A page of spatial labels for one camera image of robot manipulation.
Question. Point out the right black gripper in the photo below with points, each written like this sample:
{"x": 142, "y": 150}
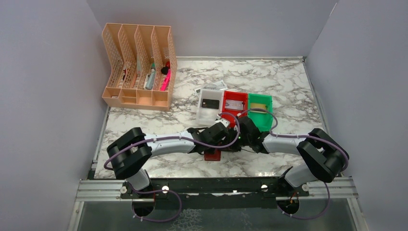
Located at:
{"x": 239, "y": 147}

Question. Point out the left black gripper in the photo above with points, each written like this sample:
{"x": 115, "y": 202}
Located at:
{"x": 210, "y": 151}

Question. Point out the red leather card holder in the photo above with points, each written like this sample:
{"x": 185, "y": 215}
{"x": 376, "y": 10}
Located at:
{"x": 213, "y": 156}

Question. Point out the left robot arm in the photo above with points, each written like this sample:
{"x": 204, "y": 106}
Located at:
{"x": 130, "y": 152}

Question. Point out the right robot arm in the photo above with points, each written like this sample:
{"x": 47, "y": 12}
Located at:
{"x": 323, "y": 158}

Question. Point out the gold credit card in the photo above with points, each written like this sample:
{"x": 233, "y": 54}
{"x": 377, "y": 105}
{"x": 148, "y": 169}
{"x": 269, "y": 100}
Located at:
{"x": 258, "y": 105}

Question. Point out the black credit card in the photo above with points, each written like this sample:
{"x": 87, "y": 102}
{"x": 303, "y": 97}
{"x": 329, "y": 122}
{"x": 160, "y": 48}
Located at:
{"x": 210, "y": 103}

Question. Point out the silver credit card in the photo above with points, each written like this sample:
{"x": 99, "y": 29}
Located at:
{"x": 234, "y": 105}

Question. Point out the green plastic bin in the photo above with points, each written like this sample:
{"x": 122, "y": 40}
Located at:
{"x": 261, "y": 119}

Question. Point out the white plastic bin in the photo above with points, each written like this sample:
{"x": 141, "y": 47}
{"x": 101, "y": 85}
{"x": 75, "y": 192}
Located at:
{"x": 206, "y": 116}

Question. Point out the red plastic bin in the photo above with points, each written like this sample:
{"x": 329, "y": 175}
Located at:
{"x": 238, "y": 96}

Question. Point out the paper receipts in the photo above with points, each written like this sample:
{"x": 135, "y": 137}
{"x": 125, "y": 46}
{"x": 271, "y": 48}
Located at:
{"x": 216, "y": 85}

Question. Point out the pink highlighter pen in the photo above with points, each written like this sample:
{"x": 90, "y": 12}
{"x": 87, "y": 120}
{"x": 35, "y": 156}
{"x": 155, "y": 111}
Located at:
{"x": 166, "y": 71}

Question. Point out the grey green marker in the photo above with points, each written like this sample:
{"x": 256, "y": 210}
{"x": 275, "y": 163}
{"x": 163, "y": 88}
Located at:
{"x": 150, "y": 78}

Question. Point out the peach plastic file organizer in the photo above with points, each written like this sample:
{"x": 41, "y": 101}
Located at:
{"x": 131, "y": 50}

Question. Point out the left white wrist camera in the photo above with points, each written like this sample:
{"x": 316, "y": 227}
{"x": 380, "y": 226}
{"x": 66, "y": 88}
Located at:
{"x": 224, "y": 122}

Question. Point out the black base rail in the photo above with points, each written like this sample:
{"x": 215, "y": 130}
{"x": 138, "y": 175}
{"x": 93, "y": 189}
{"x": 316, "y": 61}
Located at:
{"x": 211, "y": 193}

